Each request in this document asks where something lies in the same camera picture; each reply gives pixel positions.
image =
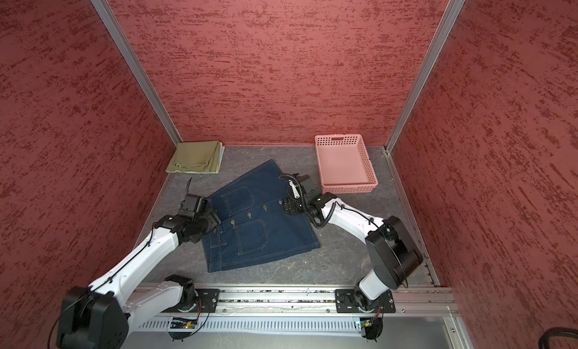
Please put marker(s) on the blue denim skirt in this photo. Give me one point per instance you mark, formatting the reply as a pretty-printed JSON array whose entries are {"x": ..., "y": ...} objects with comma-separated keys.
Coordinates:
[{"x": 254, "y": 228}]

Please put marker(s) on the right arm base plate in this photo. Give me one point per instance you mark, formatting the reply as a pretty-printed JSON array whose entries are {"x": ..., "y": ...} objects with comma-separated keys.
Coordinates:
[{"x": 351, "y": 301}]

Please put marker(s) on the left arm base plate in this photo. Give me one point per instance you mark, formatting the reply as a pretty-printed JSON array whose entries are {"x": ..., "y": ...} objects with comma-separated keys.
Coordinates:
[{"x": 206, "y": 301}]

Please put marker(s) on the corner aluminium post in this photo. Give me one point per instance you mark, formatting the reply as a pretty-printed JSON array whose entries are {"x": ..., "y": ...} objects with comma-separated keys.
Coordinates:
[
  {"x": 120, "y": 39},
  {"x": 435, "y": 48}
]

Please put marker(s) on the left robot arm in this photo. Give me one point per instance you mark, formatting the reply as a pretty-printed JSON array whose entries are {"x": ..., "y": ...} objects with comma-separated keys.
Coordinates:
[{"x": 103, "y": 314}]

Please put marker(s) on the circuit board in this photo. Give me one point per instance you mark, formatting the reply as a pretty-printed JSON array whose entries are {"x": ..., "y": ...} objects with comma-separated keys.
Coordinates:
[
  {"x": 183, "y": 323},
  {"x": 370, "y": 324}
]

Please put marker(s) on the olive green skirt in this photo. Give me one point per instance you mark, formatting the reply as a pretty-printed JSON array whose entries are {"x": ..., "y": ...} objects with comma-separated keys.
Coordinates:
[{"x": 195, "y": 158}]

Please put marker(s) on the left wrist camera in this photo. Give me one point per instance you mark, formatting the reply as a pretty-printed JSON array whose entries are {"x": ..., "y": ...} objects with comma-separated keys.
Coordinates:
[{"x": 192, "y": 206}]

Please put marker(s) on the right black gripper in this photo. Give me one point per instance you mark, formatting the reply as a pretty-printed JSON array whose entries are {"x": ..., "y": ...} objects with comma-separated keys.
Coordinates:
[{"x": 290, "y": 203}]

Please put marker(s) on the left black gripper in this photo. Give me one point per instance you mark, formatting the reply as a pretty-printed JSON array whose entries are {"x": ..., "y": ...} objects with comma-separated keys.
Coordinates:
[{"x": 214, "y": 222}]

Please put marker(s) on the right corner aluminium post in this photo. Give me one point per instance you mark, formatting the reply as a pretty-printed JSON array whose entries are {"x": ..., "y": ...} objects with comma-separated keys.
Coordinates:
[{"x": 435, "y": 48}]

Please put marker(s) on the left circuit board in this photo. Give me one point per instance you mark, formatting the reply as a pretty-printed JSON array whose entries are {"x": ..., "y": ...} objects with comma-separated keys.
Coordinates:
[{"x": 183, "y": 323}]

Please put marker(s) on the left corner aluminium post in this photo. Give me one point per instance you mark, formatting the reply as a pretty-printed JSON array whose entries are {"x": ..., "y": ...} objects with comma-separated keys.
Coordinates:
[{"x": 120, "y": 39}]

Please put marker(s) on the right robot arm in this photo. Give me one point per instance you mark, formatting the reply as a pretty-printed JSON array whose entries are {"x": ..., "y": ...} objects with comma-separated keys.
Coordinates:
[{"x": 391, "y": 248}]

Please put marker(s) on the aluminium front rail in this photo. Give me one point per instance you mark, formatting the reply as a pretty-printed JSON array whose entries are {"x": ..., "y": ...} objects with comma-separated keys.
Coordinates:
[{"x": 275, "y": 299}]

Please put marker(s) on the floral pastel skirt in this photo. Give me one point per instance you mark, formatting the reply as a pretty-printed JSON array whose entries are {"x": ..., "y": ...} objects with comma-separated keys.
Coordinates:
[{"x": 221, "y": 156}]

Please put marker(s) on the pink plastic basket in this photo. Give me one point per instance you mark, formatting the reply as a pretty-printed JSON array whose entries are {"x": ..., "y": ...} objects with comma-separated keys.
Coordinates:
[{"x": 344, "y": 164}]

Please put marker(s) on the right circuit board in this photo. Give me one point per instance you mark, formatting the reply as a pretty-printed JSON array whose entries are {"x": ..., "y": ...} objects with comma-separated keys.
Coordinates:
[{"x": 370, "y": 324}]

